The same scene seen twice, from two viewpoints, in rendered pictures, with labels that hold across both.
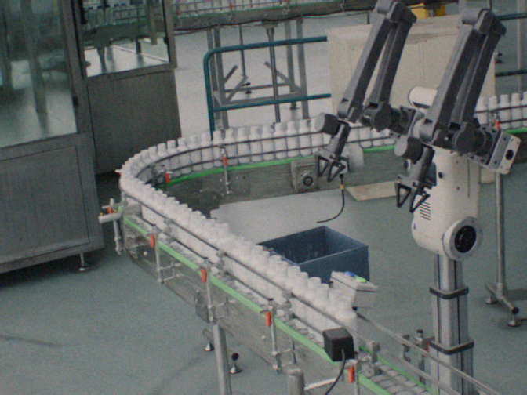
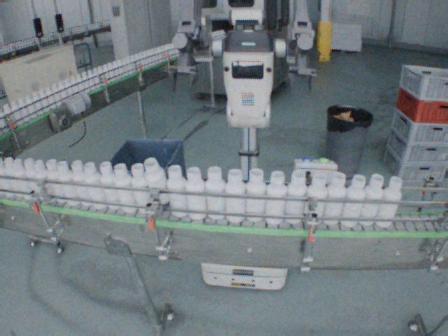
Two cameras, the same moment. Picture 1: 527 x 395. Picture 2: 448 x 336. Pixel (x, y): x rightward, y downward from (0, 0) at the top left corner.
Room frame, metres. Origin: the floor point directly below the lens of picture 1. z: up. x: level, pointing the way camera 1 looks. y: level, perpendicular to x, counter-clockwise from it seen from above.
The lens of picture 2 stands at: (2.66, 0.59, 1.62)
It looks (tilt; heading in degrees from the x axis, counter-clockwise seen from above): 32 degrees down; 306
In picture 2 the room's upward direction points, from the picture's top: 2 degrees counter-clockwise
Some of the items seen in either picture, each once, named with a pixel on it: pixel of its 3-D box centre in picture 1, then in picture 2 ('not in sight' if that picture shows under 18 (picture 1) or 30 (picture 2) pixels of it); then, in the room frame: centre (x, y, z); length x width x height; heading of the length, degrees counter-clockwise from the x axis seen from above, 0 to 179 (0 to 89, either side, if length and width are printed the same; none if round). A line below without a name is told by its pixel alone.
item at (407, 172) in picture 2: not in sight; (414, 163); (2.38, -2.50, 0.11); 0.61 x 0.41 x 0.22; 32
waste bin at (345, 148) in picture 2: not in sight; (345, 143); (3.13, -2.07, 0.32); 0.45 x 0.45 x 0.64
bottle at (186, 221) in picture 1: (189, 231); (68, 183); (3.57, 0.27, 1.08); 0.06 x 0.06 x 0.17
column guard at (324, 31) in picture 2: not in sight; (324, 41); (5.03, -7.50, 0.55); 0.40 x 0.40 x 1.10; 26
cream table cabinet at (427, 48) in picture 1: (411, 105); (43, 89); (7.51, -1.18, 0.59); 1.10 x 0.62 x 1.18; 98
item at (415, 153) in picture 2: not in sight; (420, 144); (2.38, -2.51, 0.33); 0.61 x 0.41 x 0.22; 33
